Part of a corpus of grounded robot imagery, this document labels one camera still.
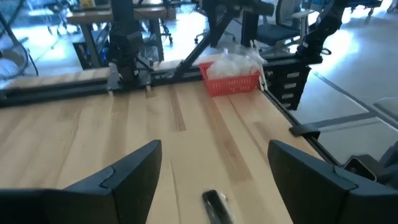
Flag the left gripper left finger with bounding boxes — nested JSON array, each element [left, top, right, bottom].
[[0, 139, 163, 224]]

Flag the black comb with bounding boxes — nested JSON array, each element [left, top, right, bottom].
[[201, 189, 234, 224]]

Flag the black table edge bracket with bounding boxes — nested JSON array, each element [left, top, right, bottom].
[[288, 123, 322, 139]]

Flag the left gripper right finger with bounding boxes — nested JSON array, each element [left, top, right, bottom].
[[267, 139, 398, 224]]

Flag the metal cart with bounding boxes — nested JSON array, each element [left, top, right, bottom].
[[346, 0, 385, 16]]

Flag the black computer box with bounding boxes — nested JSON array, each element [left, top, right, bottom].
[[72, 29, 111, 70]]

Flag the black diagonal frame brace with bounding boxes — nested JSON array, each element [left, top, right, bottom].
[[173, 12, 238, 79]]

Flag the black equipment stand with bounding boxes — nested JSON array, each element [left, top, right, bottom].
[[264, 60, 312, 111]]

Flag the grey mesh office chair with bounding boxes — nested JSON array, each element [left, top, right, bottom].
[[257, 0, 315, 47]]

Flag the cotton balls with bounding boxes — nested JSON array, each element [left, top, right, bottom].
[[214, 51, 249, 80]]

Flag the black upright frame post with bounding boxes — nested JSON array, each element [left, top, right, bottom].
[[241, 9, 259, 48]]

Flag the floor fan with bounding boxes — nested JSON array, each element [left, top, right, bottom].
[[0, 12, 40, 81]]

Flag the red plastic basket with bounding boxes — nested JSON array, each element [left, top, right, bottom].
[[198, 61, 262, 98]]

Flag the white bracket strip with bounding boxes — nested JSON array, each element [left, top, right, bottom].
[[259, 70, 269, 93]]

